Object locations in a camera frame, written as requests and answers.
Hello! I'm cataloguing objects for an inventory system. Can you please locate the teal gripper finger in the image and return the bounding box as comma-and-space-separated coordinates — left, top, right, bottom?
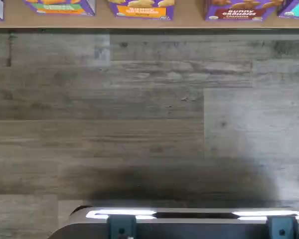
107, 214, 137, 239
266, 215, 299, 239

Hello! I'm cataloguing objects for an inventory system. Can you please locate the purple box brown patch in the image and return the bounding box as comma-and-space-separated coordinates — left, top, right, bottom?
203, 0, 274, 22

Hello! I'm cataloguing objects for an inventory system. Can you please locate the wooden shelf board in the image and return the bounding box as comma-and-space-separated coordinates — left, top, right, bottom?
0, 0, 299, 30

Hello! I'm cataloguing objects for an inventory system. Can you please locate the purple box orange patch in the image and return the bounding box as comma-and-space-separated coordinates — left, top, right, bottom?
107, 0, 175, 21

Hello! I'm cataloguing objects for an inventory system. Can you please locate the purple box teal patch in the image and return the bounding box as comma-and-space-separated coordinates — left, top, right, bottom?
276, 0, 299, 20

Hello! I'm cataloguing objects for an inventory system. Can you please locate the purple box green patch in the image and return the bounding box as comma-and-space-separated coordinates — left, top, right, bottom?
22, 0, 96, 16

